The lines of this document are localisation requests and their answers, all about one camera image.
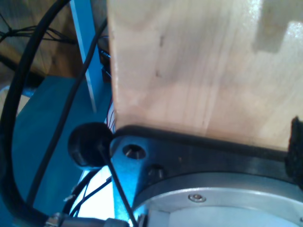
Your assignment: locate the black round knob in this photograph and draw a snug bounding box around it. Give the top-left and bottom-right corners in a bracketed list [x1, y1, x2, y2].
[68, 122, 114, 167]

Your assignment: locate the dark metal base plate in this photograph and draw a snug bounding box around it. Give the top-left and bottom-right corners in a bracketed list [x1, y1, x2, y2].
[110, 136, 294, 190]

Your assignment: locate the thin black cable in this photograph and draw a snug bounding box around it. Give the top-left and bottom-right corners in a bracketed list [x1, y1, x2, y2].
[99, 146, 139, 227]
[26, 17, 108, 204]

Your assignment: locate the thin black wire bundle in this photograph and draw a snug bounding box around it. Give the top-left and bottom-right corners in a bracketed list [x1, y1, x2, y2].
[63, 170, 112, 218]

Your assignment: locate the metal support frame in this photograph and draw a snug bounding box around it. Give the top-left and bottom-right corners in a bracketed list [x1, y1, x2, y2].
[0, 0, 119, 227]

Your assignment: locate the black gripper power cable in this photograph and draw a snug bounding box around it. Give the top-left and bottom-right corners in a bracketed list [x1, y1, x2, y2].
[0, 0, 79, 227]

